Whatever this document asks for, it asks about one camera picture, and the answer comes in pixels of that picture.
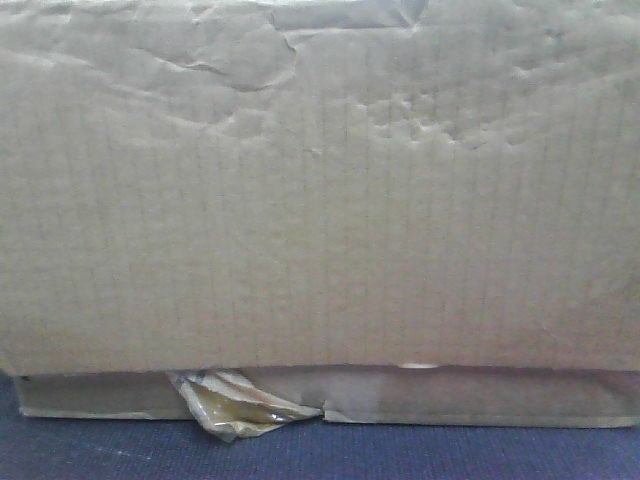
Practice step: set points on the crumpled clear packing tape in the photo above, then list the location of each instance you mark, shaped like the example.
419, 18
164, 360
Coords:
229, 406

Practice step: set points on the brown cardboard box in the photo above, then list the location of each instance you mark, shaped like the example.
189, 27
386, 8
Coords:
417, 212

